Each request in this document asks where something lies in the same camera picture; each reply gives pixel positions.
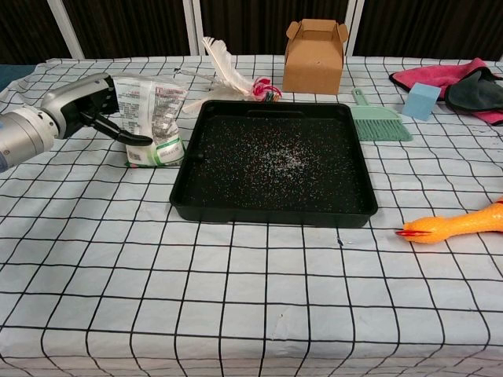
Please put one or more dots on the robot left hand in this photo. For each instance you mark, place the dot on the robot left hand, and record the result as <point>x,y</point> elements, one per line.
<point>78,98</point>

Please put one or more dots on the clear plastic printed bag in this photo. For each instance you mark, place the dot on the clear plastic printed bag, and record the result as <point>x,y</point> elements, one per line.
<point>165,114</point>

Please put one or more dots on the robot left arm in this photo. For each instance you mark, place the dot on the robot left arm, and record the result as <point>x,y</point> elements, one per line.
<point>23,137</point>

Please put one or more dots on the black square tray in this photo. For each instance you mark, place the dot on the black square tray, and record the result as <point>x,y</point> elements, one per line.
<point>275,165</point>

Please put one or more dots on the green small hand broom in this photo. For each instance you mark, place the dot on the green small hand broom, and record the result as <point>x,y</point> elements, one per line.
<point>377,125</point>

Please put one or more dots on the black folding screen white frames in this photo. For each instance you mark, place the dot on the black folding screen white frames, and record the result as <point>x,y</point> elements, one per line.
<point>137,27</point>

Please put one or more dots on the white feather toy red base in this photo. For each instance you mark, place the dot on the white feather toy red base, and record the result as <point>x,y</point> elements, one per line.
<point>224,64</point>

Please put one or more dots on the white black checkered tablecloth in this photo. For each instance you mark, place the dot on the white black checkered tablecloth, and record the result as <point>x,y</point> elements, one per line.
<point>196,294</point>

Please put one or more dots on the brown cardboard gable box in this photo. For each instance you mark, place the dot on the brown cardboard gable box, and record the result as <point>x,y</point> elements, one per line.
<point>312,63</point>

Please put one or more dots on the light blue sponge block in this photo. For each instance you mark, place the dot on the light blue sponge block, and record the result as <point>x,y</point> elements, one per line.
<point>420,102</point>

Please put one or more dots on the pink and grey cloth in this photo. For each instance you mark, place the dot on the pink and grey cloth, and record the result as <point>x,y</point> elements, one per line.
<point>467,94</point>

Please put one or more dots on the yellow rubber chicken toy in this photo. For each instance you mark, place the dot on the yellow rubber chicken toy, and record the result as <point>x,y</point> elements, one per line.
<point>463,224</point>

